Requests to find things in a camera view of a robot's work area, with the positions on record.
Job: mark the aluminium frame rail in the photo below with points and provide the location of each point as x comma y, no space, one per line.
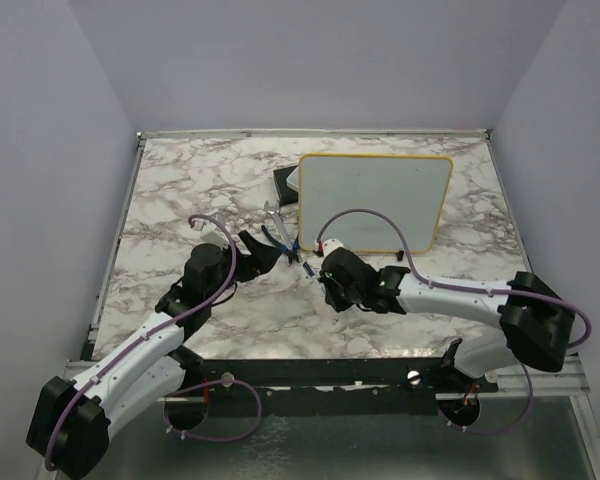
570,381

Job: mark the yellow framed whiteboard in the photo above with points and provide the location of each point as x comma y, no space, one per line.
409,189

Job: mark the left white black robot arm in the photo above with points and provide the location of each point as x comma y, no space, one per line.
75,419

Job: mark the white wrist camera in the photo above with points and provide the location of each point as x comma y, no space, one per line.
326,247
211,233

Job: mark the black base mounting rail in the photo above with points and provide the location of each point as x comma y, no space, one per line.
323,387

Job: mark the black box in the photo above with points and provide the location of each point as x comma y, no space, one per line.
286,195

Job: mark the white flat box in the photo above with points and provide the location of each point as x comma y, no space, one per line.
293,181

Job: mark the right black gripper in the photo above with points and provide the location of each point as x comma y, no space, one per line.
337,303

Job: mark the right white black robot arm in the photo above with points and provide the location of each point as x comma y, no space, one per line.
528,322

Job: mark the blue handled pliers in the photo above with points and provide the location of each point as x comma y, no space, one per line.
290,249

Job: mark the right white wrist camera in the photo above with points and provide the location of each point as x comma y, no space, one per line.
326,247

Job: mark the blue whiteboard marker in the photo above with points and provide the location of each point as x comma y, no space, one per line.
308,270

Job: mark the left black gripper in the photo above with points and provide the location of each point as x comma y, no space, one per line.
260,259

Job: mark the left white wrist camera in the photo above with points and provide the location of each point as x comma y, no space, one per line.
211,233

